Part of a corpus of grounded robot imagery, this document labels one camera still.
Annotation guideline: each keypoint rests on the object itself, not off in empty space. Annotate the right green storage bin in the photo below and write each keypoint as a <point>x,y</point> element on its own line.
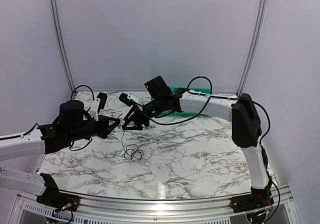
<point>197,90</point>

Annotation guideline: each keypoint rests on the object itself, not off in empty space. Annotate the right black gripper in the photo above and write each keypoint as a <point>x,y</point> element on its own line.
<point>138,115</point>

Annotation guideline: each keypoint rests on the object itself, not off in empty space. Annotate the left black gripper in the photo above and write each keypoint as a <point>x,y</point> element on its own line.
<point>105,130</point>

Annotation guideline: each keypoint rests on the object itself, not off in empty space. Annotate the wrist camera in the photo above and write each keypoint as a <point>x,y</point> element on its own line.
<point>98,104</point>
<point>129,99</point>

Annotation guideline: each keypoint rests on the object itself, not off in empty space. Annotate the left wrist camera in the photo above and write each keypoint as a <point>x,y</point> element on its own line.
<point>98,104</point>

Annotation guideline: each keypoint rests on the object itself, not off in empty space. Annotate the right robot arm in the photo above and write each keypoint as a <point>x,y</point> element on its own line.
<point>246,131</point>

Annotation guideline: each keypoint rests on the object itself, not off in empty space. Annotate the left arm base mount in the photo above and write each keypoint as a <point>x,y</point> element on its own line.
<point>59,200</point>

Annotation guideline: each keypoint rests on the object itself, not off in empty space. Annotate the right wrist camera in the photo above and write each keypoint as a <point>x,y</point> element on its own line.
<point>129,99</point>

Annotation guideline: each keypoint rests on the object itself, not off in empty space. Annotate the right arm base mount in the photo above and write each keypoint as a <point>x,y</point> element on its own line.
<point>250,202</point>

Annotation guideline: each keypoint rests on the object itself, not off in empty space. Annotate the middle green storage bin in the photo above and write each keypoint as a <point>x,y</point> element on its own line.
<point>176,87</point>

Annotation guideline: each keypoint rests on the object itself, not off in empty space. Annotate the front aluminium rail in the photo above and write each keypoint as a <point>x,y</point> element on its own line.
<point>104,210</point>

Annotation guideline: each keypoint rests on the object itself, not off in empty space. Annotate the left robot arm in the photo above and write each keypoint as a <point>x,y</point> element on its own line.
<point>72,124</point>

